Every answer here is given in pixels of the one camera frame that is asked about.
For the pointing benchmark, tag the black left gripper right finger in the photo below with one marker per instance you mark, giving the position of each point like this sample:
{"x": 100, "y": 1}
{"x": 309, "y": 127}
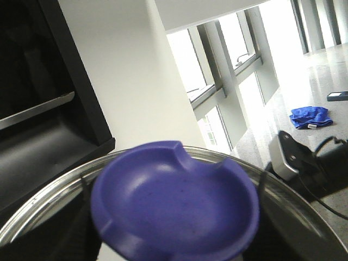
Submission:
{"x": 268, "y": 244}

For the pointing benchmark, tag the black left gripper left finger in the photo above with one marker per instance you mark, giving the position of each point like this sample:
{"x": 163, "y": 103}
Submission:
{"x": 67, "y": 235}

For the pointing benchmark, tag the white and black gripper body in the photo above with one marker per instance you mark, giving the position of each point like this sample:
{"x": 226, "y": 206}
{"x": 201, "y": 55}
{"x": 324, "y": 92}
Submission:
{"x": 312, "y": 174}

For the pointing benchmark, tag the glass lid with blue knob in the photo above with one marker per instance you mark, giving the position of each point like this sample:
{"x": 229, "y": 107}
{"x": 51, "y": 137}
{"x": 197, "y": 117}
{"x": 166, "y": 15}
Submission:
{"x": 164, "y": 201}

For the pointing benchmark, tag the blue cloth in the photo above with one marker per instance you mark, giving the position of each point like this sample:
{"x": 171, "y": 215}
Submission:
{"x": 310, "y": 117}

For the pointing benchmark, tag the dark flat box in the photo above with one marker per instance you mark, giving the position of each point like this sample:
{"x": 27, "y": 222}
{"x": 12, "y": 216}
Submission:
{"x": 337, "y": 96}

